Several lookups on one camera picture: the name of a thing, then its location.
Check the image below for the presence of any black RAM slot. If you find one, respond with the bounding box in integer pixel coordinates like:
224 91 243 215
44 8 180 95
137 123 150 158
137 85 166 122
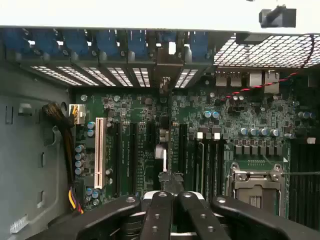
315 144 320 226
298 137 316 223
194 131 205 198
219 137 228 196
204 137 212 198
289 143 300 221
307 144 317 226
211 131 221 198

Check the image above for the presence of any metal CPU socket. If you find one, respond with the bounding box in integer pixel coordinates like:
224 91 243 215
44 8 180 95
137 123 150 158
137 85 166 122
228 162 287 216

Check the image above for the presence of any white expansion slot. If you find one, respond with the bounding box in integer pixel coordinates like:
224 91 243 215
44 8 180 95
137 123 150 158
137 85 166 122
94 117 108 190

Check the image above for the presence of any green Dell motherboard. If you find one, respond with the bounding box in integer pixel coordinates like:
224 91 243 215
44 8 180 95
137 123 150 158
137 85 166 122
71 69 320 226

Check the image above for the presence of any thin metal locking lever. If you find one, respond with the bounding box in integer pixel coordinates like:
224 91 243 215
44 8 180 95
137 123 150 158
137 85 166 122
282 171 320 176

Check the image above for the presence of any white power connector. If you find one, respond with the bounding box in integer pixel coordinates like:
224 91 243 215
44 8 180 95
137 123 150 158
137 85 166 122
68 103 86 126

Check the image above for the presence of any small white case label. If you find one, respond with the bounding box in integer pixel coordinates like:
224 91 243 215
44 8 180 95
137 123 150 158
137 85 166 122
9 214 28 235

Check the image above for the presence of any perforated metal slot cover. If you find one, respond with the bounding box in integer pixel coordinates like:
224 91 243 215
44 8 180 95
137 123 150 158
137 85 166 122
29 65 83 87
106 67 133 88
174 68 199 89
55 66 106 87
131 67 151 88
81 66 117 87

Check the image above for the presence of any grey metal PC case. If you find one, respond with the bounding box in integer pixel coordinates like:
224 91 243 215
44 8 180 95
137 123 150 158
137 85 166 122
0 0 320 240

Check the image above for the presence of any black plastic case clip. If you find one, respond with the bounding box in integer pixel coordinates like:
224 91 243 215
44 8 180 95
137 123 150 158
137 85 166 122
258 4 298 29

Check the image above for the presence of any multicolour power wire bundle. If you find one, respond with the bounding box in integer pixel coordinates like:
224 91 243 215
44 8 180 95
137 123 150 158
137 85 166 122
67 184 85 215

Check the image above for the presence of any red black twisted wire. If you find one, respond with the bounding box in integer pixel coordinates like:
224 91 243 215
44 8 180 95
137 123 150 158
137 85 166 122
221 33 316 101

